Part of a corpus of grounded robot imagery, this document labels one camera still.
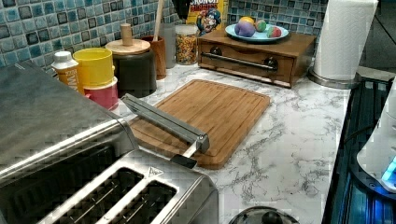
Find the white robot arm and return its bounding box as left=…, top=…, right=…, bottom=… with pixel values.
left=357, top=81, right=396, bottom=193

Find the stainless steel toaster oven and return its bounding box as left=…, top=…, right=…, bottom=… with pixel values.
left=0, top=62, right=137, bottom=224

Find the bamboo cutting board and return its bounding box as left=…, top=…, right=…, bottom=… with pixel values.
left=127, top=78, right=272, bottom=171

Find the brown utensil holder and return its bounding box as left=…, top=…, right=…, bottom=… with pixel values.
left=142, top=35, right=166, bottom=80

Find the glass jar of cereal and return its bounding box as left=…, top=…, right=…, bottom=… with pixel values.
left=176, top=24, right=197, bottom=64

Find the black canister with wooden lid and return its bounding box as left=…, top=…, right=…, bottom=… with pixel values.
left=106, top=23, right=157, bottom=98

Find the grey translucent cup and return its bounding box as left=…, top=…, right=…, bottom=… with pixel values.
left=160, top=22, right=176, bottom=69

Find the light blue plate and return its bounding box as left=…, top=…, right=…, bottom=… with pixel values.
left=225, top=24, right=289, bottom=43

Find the stainless steel two-slot toaster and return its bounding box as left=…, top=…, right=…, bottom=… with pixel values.
left=37, top=150, right=219, bottom=224

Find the pink plastic cup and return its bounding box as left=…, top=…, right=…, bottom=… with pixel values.
left=84, top=77, right=119, bottom=109

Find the purple toy fruit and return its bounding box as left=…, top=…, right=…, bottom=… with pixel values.
left=234, top=21, right=256, bottom=37

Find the cereal box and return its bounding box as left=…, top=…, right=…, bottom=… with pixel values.
left=186, top=0, right=229, bottom=35

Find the wooden drawer box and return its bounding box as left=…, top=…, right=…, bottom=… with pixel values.
left=198, top=30, right=316, bottom=89

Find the yellow toy lemon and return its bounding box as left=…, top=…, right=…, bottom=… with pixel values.
left=238, top=16, right=255, bottom=25

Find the red green toy apple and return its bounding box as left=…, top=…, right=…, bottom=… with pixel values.
left=255, top=20, right=267, bottom=33

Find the red toy strawberry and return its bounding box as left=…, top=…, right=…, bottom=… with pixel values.
left=267, top=26, right=282, bottom=38

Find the yellow plastic cup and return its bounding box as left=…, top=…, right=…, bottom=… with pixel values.
left=73, top=48, right=114, bottom=87

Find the wooden spatula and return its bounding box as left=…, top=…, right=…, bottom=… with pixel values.
left=153, top=0, right=164, bottom=41

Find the stainless steel kettle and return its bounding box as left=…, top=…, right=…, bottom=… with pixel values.
left=229, top=206, right=300, bottom=224

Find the white capped orange bottle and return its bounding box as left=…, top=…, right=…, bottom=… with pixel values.
left=51, top=51, right=84, bottom=94

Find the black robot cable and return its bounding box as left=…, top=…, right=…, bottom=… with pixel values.
left=343, top=123, right=376, bottom=146

